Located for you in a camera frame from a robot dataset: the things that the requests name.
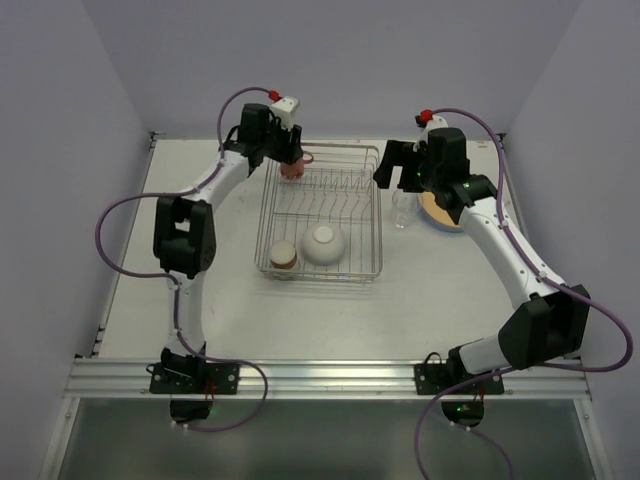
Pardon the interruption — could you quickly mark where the clear drinking glass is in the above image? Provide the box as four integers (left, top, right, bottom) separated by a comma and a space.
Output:
391, 190, 420, 229

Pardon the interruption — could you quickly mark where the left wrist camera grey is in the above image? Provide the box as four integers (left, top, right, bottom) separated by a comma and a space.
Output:
270, 96, 300, 131

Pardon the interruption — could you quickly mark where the metal wire dish rack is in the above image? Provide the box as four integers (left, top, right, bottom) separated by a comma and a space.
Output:
254, 143, 383, 283

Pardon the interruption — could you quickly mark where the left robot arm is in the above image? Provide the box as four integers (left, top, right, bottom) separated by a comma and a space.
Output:
153, 96, 309, 377

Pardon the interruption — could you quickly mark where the white and brown cup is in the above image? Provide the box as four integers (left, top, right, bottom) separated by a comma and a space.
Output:
269, 240, 298, 270

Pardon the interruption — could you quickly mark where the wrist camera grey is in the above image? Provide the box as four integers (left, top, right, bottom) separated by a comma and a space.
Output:
422, 114, 449, 135
270, 96, 300, 131

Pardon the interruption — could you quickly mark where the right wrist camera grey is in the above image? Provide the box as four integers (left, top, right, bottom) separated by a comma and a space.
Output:
422, 114, 449, 135

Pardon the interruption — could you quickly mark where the pink mug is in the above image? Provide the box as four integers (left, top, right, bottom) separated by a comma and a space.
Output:
280, 151, 315, 180

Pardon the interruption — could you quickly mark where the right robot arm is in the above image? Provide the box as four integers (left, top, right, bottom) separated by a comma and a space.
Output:
373, 127, 589, 391

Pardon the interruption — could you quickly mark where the aluminium front rail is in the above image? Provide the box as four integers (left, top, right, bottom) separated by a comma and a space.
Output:
64, 358, 591, 400

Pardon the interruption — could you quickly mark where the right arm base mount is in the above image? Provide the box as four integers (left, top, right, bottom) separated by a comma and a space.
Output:
413, 352, 505, 428

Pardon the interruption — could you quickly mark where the white bowl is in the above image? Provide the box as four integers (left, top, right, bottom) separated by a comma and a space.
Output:
301, 223, 346, 266

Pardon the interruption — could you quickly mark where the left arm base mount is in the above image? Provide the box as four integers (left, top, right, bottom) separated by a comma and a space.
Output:
146, 359, 240, 424

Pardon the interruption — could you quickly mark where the yellow plate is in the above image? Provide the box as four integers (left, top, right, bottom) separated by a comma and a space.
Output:
420, 192, 461, 232

